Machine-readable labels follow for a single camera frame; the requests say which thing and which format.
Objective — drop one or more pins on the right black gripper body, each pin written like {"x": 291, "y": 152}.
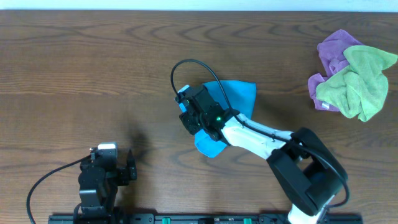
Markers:
{"x": 193, "y": 122}

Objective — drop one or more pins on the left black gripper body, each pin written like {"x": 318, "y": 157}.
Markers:
{"x": 127, "y": 174}

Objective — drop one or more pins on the blue cloth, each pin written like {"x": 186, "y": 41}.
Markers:
{"x": 232, "y": 94}

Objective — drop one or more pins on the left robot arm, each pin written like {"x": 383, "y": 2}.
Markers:
{"x": 99, "y": 181}

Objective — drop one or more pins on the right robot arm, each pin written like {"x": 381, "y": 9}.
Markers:
{"x": 306, "y": 170}

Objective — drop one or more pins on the purple cloth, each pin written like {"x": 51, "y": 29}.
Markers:
{"x": 330, "y": 52}

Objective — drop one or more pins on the green cloth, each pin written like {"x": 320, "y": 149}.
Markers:
{"x": 360, "y": 89}

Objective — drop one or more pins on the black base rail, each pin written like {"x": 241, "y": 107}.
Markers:
{"x": 148, "y": 218}

